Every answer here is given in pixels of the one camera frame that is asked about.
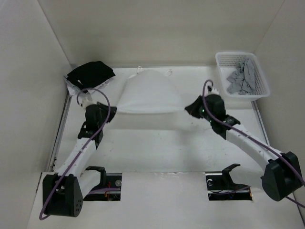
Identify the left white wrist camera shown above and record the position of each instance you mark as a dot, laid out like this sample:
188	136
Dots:
86	100

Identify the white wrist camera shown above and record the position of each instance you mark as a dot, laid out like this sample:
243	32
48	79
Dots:
212	90
86	100

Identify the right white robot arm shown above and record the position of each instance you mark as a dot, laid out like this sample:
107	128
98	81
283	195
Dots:
281	171

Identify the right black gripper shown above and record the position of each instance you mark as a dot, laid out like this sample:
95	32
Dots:
192	109

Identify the white plastic basket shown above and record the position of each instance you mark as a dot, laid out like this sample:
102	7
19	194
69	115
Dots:
227	63

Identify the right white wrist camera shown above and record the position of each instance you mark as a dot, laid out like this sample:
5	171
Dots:
212	90

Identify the white folded tank top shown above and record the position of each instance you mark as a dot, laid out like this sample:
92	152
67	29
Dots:
74	90

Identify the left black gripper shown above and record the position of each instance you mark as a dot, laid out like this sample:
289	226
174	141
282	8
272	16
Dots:
104	107

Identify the white tank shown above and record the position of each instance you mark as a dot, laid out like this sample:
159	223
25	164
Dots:
149	92
74	90

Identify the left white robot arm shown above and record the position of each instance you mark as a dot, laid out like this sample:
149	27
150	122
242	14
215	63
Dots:
63	192

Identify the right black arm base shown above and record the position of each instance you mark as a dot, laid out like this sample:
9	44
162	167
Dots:
220	186

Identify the black folded tank top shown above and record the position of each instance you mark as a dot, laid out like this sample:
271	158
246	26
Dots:
90	75

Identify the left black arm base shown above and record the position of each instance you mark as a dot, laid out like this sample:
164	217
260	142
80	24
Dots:
108	188

